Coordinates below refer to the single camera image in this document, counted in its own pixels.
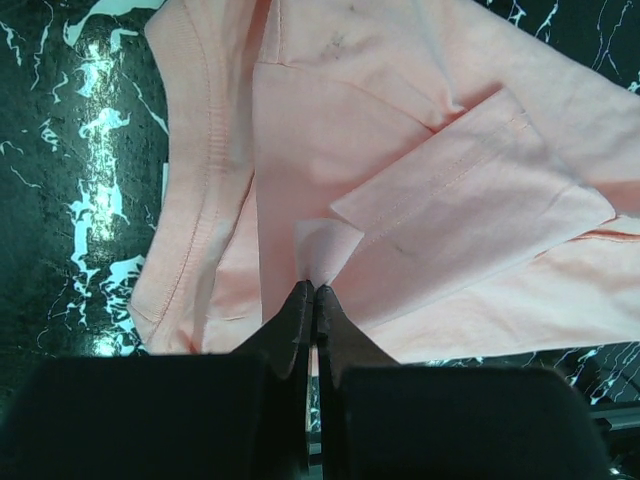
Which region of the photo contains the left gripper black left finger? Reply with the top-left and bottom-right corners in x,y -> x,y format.
1,281 -> 314,479

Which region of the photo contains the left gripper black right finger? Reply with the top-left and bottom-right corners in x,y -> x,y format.
314,286 -> 609,479

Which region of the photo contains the salmon pink t shirt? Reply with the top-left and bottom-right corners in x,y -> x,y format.
129,1 -> 639,363

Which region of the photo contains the black marbled table mat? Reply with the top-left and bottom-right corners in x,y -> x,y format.
1,1 -> 639,408

